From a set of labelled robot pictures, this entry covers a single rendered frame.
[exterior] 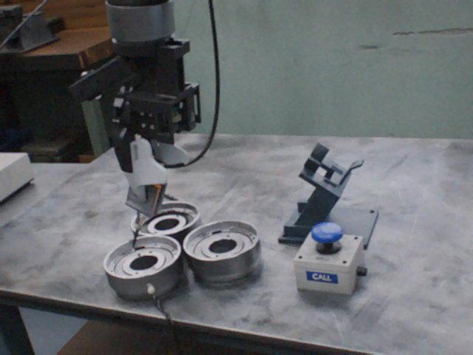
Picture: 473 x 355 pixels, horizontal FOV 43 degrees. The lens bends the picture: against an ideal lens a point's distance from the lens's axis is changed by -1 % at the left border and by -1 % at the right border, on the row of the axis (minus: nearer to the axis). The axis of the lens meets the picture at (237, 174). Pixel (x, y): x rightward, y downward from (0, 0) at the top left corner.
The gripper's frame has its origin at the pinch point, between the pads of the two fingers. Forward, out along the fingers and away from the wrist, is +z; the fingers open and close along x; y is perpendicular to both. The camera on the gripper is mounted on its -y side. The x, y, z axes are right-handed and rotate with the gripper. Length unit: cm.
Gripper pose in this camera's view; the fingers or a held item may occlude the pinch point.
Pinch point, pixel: (145, 184)
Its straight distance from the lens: 81.2
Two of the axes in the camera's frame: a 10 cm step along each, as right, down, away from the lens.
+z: 0.3, 8.8, 4.7
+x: 4.2, -4.4, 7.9
